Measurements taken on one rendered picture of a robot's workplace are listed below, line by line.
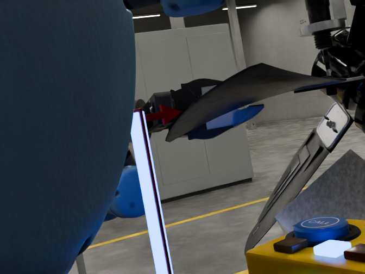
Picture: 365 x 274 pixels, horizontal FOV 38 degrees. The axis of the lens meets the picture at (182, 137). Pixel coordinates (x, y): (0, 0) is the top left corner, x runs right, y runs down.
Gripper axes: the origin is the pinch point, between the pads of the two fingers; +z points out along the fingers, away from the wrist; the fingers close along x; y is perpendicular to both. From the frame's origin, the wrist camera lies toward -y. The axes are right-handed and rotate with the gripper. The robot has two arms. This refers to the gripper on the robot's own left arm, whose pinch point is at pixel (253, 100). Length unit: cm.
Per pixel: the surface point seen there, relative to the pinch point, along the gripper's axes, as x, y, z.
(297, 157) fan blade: 9.6, 16.6, 3.7
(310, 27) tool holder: -9.1, -0.2, 9.8
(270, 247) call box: 14.9, -40.1, 6.1
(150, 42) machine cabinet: -155, 568, -214
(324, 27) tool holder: -8.6, -0.4, 11.7
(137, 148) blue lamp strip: 5.6, -23.6, -10.1
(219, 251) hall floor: 81, 337, -98
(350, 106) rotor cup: 2.5, 10.8, 13.7
